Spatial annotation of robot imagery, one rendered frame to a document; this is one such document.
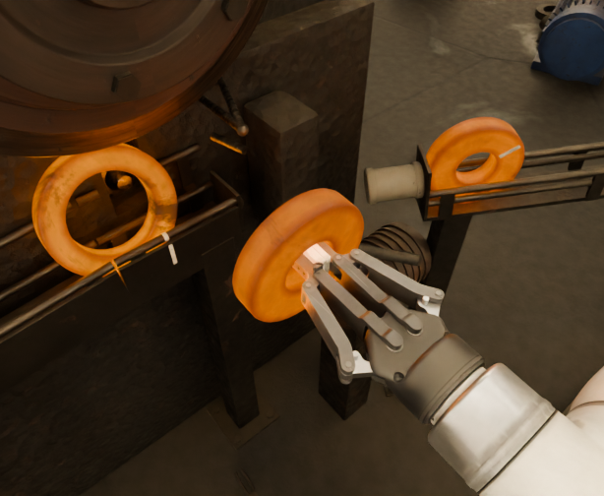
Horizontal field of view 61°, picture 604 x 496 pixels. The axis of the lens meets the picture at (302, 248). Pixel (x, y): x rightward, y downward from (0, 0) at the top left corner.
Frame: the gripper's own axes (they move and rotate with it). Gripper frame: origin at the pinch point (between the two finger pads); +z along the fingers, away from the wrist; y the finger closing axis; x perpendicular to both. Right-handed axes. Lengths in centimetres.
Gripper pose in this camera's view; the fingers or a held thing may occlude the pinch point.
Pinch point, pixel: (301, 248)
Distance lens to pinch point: 52.4
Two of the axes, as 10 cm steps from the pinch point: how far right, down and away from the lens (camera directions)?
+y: 7.7, -4.8, 4.2
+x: 0.3, -6.3, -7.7
